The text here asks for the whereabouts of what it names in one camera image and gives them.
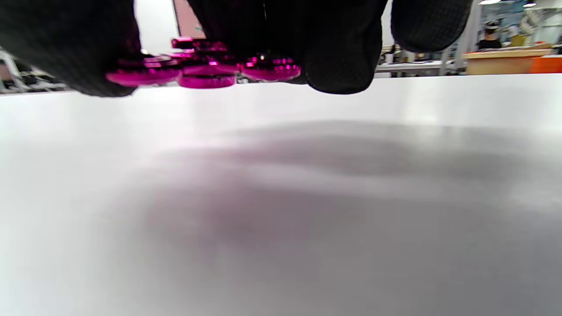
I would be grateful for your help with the magenta fidget spinner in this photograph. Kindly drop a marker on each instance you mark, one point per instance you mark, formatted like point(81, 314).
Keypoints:
point(206, 72)

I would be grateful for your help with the person's right hand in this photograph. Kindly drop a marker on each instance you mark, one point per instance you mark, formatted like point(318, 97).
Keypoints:
point(66, 39)

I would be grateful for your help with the orange plastic cup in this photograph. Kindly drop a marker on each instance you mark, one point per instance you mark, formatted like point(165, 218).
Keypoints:
point(546, 65)

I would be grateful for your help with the long white desk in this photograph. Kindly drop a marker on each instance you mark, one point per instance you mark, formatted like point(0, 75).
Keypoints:
point(412, 66)

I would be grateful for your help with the beige mixing bowl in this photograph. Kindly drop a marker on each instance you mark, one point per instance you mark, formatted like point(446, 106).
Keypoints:
point(500, 63)

